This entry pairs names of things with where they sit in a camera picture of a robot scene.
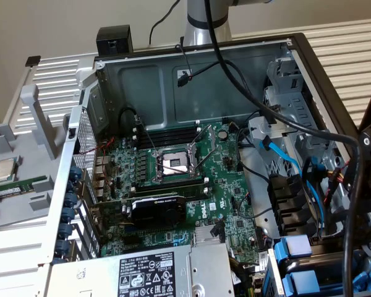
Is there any CPU socket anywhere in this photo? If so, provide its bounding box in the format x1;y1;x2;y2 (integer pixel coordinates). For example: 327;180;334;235
150;144;205;184

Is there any thin black hanging cable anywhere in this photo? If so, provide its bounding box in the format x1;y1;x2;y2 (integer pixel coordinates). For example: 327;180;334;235
148;0;181;46

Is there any green RAM stick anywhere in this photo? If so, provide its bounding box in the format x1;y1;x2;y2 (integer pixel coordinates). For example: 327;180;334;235
0;175;48;199

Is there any metal socket cover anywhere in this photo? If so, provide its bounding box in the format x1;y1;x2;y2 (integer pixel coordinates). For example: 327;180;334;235
187;123;218;174

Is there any blue disk carrier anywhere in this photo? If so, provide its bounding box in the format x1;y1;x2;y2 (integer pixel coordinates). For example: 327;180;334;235
281;269;371;295

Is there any thin black wire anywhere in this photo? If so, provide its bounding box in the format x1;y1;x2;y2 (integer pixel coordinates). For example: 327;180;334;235
236;125;271;183

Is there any black graphics card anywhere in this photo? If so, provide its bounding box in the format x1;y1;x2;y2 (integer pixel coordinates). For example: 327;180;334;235
89;192;187;230

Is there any silver chipset heatsink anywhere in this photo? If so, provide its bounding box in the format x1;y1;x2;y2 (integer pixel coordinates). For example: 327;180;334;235
194;225;220;246

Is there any power supply wire bundle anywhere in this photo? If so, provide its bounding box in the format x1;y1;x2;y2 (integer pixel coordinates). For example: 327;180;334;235
230;258;262;297

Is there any open PC case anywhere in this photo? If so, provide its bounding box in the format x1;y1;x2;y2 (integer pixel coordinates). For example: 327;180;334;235
38;32;371;297

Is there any metal locking lever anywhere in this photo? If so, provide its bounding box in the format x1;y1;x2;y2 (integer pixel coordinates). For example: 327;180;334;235
156;154;210;174
134;114;158;155

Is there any blue SATA wire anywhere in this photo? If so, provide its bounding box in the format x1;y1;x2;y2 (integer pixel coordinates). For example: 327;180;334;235
258;135;328;239

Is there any wire with blue connector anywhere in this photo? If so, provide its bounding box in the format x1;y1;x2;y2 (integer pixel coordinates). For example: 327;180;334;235
300;157;326;194

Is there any red yellow power wire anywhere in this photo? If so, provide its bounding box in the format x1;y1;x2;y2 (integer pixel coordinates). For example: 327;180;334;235
323;165;350;207

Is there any hard drive in blue caddy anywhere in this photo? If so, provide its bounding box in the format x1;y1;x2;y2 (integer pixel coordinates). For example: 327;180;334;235
264;225;371;297

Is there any silver power supply unit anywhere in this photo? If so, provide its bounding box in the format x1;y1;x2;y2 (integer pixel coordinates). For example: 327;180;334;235
48;242;236;297

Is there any black wire with plug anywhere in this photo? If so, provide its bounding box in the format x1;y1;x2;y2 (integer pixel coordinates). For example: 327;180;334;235
210;220;227;244

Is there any silver drive cage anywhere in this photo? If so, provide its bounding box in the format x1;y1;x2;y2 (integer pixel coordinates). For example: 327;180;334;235
261;51;339;155

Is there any thick black camera cable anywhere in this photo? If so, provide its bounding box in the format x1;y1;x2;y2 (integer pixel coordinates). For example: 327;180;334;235
203;0;364;297

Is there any hard disk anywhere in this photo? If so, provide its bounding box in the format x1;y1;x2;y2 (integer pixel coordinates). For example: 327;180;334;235
273;233;371;279

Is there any black RAM slot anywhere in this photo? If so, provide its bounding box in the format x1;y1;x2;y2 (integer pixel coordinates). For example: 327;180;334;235
132;127;203;147
132;185;210;202
130;176;210;195
132;119;203;137

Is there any silver CPU chip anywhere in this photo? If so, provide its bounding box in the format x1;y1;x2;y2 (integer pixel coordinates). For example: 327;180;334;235
0;158;19;184

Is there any short black loop wire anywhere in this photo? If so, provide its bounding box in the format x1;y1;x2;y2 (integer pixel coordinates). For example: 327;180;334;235
119;106;142;127

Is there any green motherboard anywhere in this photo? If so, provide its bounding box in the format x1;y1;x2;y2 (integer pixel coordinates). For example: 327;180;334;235
92;119;268;273

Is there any black wire with connector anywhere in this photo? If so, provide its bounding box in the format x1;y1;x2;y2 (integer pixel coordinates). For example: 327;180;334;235
175;59;278;125

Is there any grey parts rack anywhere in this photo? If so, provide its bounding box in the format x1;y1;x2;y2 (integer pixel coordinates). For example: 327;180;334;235
0;85;69;231

